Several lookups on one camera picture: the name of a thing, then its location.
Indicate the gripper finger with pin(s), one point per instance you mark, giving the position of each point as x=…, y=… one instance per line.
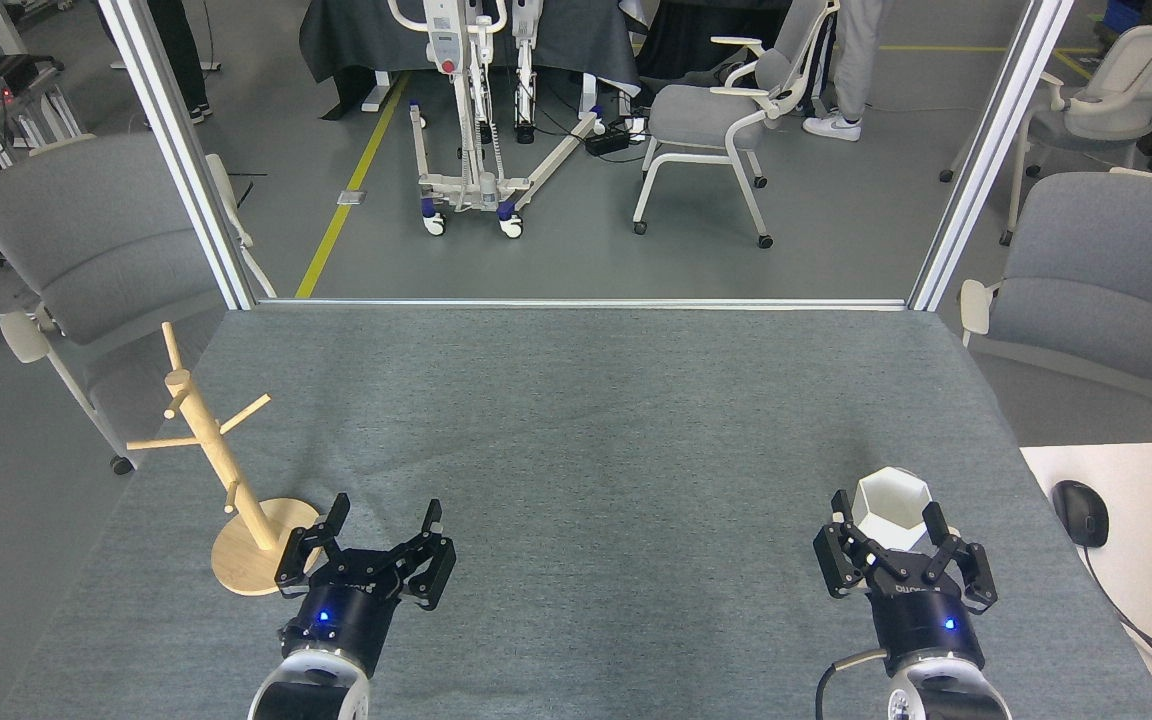
x=308, y=545
x=431, y=565
x=966, y=565
x=851, y=555

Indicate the white hexagonal cup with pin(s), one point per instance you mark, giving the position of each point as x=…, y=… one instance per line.
x=891, y=505

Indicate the grey chair with white frame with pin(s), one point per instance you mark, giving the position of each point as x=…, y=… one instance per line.
x=1126, y=75
x=106, y=250
x=706, y=115
x=1106, y=290

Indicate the silver post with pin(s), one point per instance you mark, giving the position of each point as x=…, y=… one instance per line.
x=186, y=160
x=981, y=160

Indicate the grey floor plate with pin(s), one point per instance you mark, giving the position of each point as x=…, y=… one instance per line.
x=352, y=197

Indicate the metal equipment rack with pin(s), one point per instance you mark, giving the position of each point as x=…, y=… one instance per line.
x=16, y=105

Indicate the white stand on wheels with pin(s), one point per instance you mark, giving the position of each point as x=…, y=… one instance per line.
x=476, y=185

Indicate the black power strip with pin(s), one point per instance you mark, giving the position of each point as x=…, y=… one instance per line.
x=606, y=138

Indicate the dark cloth covered table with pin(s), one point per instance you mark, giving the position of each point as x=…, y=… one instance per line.
x=366, y=35

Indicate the person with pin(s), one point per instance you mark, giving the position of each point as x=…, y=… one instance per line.
x=181, y=50
x=851, y=60

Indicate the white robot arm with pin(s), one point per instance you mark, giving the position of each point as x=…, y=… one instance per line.
x=306, y=695
x=946, y=695

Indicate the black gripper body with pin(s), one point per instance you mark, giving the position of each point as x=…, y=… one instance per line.
x=926, y=615
x=351, y=605

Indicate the silver crossbar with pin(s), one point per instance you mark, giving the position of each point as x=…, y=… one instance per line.
x=586, y=303

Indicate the wooden cup rack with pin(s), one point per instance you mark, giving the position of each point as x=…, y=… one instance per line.
x=266, y=555

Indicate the black computer mouse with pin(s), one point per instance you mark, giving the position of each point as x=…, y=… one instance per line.
x=1081, y=512

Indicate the white desk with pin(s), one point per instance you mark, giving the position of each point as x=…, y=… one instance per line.
x=1146, y=500

